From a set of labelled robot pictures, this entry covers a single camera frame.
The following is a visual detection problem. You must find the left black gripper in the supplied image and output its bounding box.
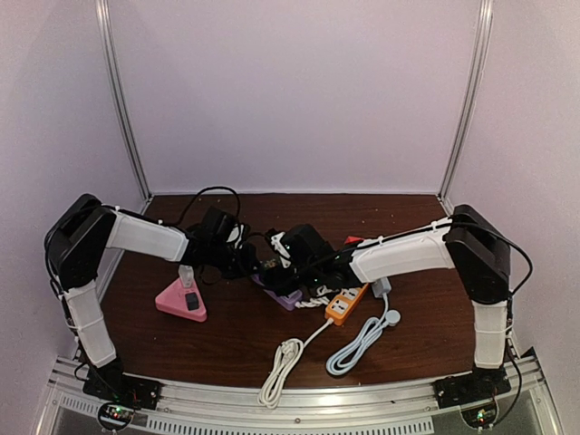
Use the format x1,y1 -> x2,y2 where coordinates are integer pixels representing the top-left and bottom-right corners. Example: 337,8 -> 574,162
208,242 -> 265,282

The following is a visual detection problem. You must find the purple power strip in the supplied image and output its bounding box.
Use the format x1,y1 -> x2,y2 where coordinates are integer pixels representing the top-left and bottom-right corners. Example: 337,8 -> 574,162
251,275 -> 303,312

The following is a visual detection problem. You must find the white charger plug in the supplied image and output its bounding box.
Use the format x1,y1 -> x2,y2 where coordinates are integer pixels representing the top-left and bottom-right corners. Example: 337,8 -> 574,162
179,265 -> 195,288

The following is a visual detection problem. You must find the red cube socket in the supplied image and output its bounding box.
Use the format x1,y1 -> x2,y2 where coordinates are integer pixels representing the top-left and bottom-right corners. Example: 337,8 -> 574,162
344,236 -> 364,246

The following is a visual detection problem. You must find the pink triangular socket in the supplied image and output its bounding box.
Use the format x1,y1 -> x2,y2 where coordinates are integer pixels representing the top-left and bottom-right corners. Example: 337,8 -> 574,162
155,278 -> 208,323

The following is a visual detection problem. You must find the dark green cube adapter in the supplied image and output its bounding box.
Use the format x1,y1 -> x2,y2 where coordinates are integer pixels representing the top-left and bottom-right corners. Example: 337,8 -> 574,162
260,258 -> 280,271

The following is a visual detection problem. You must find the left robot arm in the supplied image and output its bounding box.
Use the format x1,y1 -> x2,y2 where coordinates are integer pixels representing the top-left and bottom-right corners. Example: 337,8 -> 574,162
43,193 -> 259,368

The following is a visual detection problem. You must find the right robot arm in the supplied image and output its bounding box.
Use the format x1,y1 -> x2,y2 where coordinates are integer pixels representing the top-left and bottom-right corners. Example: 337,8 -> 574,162
258,205 -> 512,401

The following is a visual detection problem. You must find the black charger plug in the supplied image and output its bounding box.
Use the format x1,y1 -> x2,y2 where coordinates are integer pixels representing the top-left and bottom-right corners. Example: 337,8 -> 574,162
185,293 -> 199,311

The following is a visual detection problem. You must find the orange power strip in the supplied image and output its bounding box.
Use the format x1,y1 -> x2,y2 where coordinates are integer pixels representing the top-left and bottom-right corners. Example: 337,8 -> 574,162
324,284 -> 369,326

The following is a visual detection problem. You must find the light blue power strip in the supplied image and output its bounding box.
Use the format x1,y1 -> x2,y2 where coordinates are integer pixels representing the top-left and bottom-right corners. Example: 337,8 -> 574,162
372,277 -> 392,299

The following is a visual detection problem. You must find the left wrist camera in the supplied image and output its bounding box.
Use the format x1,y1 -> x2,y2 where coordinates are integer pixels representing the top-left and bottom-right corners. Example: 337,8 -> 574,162
200,206 -> 251,249

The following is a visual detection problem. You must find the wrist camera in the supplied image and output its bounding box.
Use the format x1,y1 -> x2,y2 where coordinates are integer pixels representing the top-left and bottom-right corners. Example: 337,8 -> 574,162
266,224 -> 334,268
200,206 -> 251,249

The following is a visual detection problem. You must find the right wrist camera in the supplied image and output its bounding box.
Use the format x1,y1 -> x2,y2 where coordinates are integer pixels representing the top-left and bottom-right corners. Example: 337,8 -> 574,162
266,224 -> 334,268

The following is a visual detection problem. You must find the purple strip white cable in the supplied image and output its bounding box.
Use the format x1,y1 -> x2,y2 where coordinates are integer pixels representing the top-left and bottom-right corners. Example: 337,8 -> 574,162
295,292 -> 334,312

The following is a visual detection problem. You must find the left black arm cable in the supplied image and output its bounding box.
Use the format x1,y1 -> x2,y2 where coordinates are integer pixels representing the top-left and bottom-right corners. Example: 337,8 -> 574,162
43,186 -> 244,309

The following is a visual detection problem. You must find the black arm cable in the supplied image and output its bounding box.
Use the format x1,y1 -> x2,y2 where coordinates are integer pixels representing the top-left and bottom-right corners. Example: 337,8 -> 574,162
244,217 -> 534,422
43,186 -> 244,309

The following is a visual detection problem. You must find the white coiled cable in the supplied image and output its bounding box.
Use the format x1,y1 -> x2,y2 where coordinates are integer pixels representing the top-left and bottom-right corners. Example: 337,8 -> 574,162
257,316 -> 339,408

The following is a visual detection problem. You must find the light blue coiled cable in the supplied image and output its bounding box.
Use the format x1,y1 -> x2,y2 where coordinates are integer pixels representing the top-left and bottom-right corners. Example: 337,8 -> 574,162
325,294 -> 402,376

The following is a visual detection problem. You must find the aluminium front rail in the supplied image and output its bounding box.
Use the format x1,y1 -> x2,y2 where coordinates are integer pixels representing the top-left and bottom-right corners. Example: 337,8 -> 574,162
32,356 -> 565,434

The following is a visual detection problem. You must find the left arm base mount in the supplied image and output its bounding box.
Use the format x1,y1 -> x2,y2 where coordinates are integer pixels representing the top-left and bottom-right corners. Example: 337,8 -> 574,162
81,352 -> 162,411

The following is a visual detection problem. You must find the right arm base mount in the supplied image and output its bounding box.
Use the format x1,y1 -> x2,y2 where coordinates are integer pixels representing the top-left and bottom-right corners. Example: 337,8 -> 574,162
432,365 -> 511,409

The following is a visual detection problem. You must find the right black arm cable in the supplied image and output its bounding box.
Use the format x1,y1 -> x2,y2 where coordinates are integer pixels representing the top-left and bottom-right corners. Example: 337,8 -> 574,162
244,217 -> 534,422

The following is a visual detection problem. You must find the left aluminium post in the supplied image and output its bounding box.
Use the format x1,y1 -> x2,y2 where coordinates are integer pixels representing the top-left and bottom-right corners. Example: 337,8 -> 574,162
95,0 -> 152,201

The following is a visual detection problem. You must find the aluminium post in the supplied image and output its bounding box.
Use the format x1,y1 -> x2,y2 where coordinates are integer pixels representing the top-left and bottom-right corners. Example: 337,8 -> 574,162
438,0 -> 494,211
95,0 -> 152,201

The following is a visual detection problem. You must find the right aluminium post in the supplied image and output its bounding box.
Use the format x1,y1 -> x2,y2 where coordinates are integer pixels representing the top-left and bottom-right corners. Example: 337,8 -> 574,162
438,0 -> 494,211

